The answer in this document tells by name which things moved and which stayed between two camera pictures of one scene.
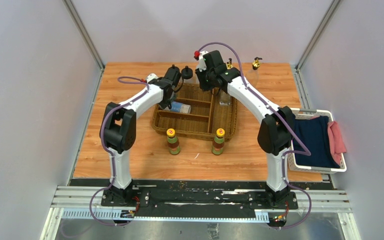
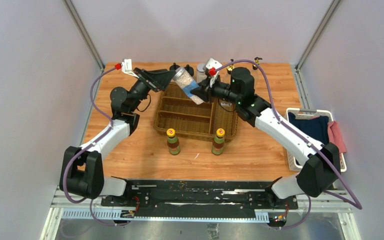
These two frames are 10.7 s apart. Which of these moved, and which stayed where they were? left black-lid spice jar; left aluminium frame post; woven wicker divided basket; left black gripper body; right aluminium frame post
Moved: left black gripper body
Stayed: right aluminium frame post; woven wicker divided basket; left aluminium frame post; left black-lid spice jar
